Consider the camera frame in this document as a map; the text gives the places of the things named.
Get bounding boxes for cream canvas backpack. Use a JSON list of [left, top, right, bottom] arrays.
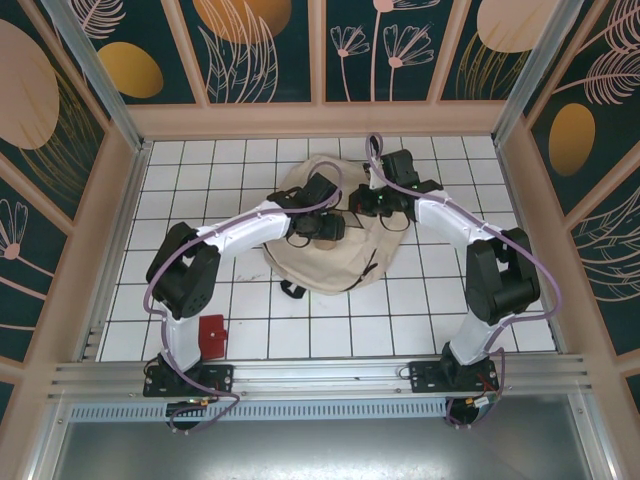
[[262, 154, 401, 300]]

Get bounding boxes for dark panel with pink flowers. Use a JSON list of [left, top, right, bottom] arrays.
[[324, 0, 435, 104]]

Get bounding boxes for dark panel with peach circle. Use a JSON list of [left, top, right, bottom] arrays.
[[0, 0, 109, 224], [438, 0, 549, 104]]

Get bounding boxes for red wallet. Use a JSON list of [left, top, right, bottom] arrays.
[[198, 314, 229, 359]]

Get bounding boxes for dark panel gold circle leaves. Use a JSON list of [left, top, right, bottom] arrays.
[[178, 0, 315, 105]]

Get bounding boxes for dark panel gold oval fern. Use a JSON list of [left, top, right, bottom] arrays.
[[527, 0, 640, 216]]

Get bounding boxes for grey metal sheet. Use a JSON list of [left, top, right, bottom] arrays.
[[29, 394, 616, 480]]

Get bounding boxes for dark panel with pink ferns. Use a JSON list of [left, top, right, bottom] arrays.
[[569, 184, 640, 356]]

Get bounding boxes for dark panel small gold oval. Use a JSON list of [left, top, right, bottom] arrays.
[[62, 0, 201, 106]]

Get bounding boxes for dark panel with single flower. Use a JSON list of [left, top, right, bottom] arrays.
[[0, 172, 70, 364]]

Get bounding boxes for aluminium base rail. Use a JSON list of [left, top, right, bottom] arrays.
[[47, 353, 596, 401]]

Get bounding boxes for aluminium side rail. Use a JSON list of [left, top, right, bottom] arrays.
[[74, 141, 153, 362], [493, 141, 569, 355]]

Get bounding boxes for aluminium corner post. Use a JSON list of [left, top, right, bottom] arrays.
[[492, 0, 601, 149], [39, 0, 154, 156]]

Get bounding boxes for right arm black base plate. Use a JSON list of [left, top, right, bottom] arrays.
[[408, 359, 501, 394]]

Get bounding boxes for slotted grey cable duct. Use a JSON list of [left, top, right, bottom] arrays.
[[67, 397, 451, 421]]

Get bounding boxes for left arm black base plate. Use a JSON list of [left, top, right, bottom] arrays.
[[142, 363, 236, 399]]

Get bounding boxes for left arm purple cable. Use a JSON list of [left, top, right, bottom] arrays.
[[143, 160, 344, 435]]

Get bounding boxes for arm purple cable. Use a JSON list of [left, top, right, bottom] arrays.
[[143, 160, 344, 435], [367, 132, 561, 432]]

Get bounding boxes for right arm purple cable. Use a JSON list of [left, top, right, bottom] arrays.
[[367, 132, 561, 432]]

